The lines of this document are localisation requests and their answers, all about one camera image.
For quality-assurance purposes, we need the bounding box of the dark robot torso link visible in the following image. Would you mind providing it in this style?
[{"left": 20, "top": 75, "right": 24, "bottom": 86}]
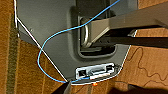
[{"left": 79, "top": 9, "right": 168, "bottom": 48}]

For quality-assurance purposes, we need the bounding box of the thin blue cable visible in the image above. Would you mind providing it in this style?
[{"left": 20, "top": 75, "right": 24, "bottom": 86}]
[{"left": 37, "top": 0, "right": 122, "bottom": 84}]

